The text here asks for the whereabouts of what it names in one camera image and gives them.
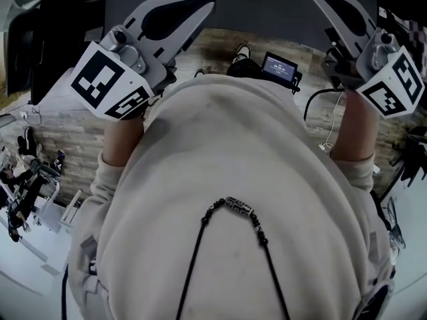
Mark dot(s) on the person's sneaker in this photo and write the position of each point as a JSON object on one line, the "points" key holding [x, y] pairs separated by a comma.
{"points": [[243, 52]]}

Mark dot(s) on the checkered tablecloth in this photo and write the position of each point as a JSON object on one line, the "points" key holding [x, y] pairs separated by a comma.
{"points": [[418, 35]]}

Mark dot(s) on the small black screen device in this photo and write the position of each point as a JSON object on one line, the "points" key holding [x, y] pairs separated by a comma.
{"points": [[278, 67]]}

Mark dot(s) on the person's black trouser leg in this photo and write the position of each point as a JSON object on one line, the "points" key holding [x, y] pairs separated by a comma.
{"points": [[243, 68]]}

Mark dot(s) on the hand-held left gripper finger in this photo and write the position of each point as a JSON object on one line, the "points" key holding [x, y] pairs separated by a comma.
{"points": [[156, 8], [180, 38]]}

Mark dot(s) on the person's left forearm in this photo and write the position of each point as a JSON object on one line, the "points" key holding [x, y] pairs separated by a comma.
{"points": [[120, 142]]}

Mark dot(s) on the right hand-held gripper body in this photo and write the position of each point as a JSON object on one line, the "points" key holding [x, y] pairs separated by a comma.
{"points": [[390, 85]]}

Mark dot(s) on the black jacket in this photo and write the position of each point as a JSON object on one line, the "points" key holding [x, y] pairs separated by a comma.
{"points": [[66, 45]]}

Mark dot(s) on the person's right forearm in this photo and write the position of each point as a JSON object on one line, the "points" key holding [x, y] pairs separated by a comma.
{"points": [[353, 128]]}

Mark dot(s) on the person's light sweatshirt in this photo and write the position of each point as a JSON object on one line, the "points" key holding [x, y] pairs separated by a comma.
{"points": [[217, 145]]}

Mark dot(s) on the black swivel chair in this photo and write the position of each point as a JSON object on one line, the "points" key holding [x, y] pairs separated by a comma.
{"points": [[413, 158]]}

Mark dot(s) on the white rack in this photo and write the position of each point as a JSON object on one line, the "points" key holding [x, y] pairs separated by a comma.
{"points": [[70, 212]]}

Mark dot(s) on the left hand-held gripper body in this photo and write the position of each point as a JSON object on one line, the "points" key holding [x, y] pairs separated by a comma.
{"points": [[100, 78]]}

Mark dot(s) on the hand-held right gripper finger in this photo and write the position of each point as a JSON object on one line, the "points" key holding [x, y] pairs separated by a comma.
{"points": [[350, 7], [337, 28]]}

